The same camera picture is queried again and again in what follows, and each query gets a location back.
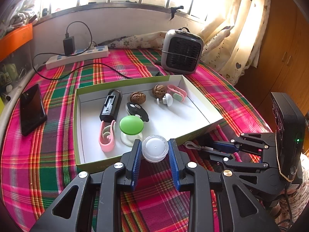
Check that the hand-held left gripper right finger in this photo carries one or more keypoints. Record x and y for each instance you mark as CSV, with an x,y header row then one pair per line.
x,y
174,164

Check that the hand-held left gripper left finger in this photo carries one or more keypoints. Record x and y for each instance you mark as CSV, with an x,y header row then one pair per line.
x,y
136,162

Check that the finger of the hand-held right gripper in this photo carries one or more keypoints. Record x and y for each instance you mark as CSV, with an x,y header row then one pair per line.
x,y
224,146
222,157

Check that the white round clear jar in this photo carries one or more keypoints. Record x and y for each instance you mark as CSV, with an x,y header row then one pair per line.
x,y
155,148

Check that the pink clip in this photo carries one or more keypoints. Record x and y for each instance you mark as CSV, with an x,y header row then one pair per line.
x,y
177,94
106,142

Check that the green domed white stand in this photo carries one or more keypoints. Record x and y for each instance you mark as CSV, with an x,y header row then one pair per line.
x,y
131,124

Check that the green and white cardboard box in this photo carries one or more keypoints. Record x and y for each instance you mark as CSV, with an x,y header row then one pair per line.
x,y
173,123

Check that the black disc with metal dots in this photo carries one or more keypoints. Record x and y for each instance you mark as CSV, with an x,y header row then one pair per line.
x,y
136,111

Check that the black cylindrical battery case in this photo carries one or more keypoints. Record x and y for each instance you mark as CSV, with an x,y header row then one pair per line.
x,y
111,105

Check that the brown walnut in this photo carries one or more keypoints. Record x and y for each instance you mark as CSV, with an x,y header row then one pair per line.
x,y
138,97
159,90

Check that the small white mushroom knob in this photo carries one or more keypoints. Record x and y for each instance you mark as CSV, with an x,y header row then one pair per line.
x,y
166,100

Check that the wooden wardrobe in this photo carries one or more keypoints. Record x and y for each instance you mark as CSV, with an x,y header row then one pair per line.
x,y
284,53

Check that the pink plaid blanket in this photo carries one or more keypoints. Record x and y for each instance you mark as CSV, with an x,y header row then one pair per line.
x,y
48,154

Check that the grey mini heater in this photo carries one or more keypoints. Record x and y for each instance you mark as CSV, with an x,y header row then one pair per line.
x,y
182,50

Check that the black smartphone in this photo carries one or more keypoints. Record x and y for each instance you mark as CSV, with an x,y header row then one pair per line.
x,y
32,108

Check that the white power strip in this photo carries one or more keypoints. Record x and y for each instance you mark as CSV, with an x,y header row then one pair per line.
x,y
77,56

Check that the floral pillow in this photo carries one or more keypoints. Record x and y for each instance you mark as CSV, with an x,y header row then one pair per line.
x,y
137,41

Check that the black charger plug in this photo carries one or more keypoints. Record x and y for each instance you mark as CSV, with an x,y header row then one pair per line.
x,y
69,46

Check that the black window hook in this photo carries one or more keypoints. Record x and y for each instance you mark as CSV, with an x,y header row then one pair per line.
x,y
175,12

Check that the clear plastic storage bin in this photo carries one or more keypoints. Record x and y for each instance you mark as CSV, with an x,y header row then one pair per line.
x,y
19,62

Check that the orange storage bin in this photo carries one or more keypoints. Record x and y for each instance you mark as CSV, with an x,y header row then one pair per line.
x,y
17,38

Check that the white crumpled bags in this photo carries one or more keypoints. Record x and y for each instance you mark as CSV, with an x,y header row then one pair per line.
x,y
20,12

